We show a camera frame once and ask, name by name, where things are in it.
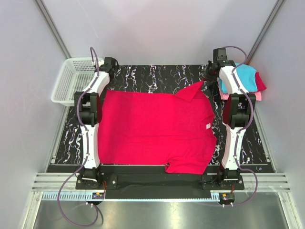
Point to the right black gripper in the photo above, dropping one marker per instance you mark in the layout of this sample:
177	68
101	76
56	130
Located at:
207	77

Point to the crimson t shirt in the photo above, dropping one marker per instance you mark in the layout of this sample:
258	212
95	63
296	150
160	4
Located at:
172	130
259	82

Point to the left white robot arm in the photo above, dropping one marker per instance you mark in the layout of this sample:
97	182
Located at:
88	108

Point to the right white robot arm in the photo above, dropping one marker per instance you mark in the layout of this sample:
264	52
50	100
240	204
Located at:
238	114

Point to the folded pink t shirt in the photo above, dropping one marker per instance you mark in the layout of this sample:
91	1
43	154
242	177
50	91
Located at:
226	96

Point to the white plastic basket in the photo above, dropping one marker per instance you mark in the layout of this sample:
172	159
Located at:
77	75

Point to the folded cyan t shirt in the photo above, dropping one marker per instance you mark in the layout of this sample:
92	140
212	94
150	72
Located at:
247	76

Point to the black marbled table mat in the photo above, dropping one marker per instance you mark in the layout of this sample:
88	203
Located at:
67	153

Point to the folded crimson t shirt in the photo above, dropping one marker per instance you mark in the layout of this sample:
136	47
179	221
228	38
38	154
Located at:
259	82

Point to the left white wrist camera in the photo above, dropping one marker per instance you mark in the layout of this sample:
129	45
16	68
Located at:
98	64

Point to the left corner aluminium post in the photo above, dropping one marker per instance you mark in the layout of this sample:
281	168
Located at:
52	27

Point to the corner aluminium post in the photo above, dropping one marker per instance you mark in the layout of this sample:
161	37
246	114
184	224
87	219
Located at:
52	27
264	30

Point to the right corner aluminium post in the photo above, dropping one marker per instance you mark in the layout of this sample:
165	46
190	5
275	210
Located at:
264	30

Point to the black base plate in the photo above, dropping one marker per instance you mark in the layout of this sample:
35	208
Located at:
114	177

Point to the aluminium front rail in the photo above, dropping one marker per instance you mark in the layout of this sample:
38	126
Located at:
62	186

